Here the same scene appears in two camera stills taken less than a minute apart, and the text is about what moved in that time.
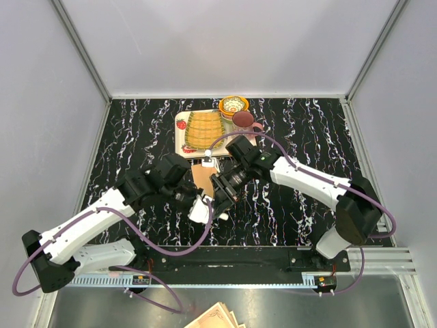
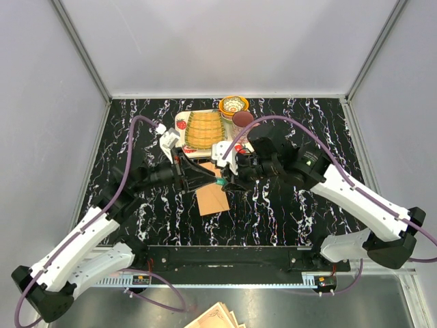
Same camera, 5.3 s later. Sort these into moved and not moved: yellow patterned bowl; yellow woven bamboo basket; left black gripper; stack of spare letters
Moved: left black gripper
Not moved: stack of spare letters; yellow woven bamboo basket; yellow patterned bowl
